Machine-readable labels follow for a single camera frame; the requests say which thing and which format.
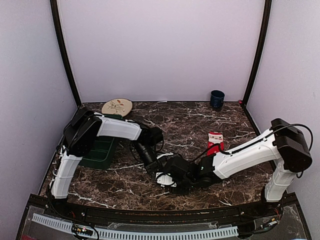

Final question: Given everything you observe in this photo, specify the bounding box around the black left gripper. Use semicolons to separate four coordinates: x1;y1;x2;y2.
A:
133;141;163;177

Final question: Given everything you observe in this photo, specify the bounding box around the green plastic divider tray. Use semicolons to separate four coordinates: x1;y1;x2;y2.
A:
78;113;125;170

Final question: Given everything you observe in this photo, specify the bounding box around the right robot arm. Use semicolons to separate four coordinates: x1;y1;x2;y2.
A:
155;118;313;217

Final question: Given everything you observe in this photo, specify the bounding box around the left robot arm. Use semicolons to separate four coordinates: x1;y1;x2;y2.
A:
47;107;163;218

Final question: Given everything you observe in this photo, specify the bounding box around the red Santa Christmas sock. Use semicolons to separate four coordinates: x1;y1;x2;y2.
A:
206;131;224;156

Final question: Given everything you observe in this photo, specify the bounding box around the beige decorated plate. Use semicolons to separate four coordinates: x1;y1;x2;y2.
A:
101;98;133;117

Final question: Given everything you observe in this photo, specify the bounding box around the dark blue mug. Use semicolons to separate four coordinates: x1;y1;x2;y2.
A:
210;90;225;112

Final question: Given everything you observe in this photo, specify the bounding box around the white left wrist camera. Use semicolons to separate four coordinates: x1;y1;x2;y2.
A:
157;152;174;160

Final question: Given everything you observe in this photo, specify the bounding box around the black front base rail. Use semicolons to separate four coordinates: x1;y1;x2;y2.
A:
44;196;284;225

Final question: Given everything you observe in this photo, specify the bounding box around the white slotted cable duct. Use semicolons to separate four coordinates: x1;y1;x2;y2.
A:
31;213;239;240

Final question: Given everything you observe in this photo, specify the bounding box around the left black frame post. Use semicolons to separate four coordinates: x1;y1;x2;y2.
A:
49;0;82;108

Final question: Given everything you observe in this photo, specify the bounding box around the black frame post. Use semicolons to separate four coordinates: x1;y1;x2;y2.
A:
49;0;82;108
242;0;272;106

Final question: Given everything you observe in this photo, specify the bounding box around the right black frame post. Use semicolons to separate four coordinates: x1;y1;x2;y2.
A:
242;0;272;106

